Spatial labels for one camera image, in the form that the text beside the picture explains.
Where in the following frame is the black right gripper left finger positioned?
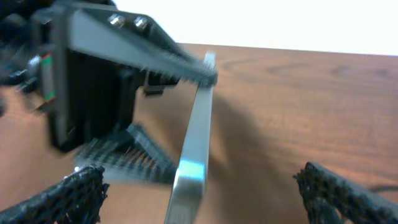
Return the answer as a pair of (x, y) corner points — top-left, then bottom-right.
(1, 165), (109, 224)

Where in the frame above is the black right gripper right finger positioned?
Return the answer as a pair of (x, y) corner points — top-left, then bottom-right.
(293, 162), (397, 224)

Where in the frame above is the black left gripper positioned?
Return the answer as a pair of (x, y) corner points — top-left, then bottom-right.
(30, 6), (218, 184)

